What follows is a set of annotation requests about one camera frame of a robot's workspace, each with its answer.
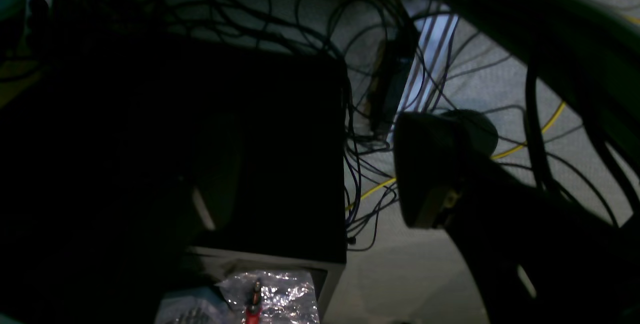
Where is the black computer box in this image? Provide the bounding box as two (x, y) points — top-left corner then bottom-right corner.
(1, 35), (349, 324)

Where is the clear plastic bag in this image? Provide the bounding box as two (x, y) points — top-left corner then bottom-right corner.
(154, 270), (321, 324)

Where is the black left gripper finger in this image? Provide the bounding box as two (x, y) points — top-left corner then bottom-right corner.
(394, 112), (639, 324)

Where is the black power strip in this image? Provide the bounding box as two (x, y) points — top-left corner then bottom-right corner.
(367, 24), (418, 138)

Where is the yellow cable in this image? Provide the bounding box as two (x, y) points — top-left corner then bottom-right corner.
(345, 14), (640, 212)

